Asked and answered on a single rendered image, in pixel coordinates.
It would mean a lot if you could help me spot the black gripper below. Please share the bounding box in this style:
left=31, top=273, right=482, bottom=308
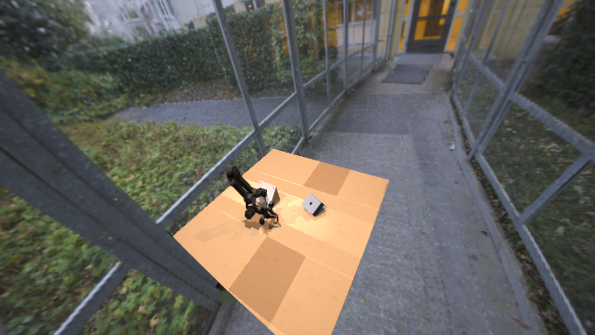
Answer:
left=256, top=201, right=277, bottom=225

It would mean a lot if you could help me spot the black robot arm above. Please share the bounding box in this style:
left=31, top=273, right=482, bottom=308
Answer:
left=226, top=167, right=268, bottom=219

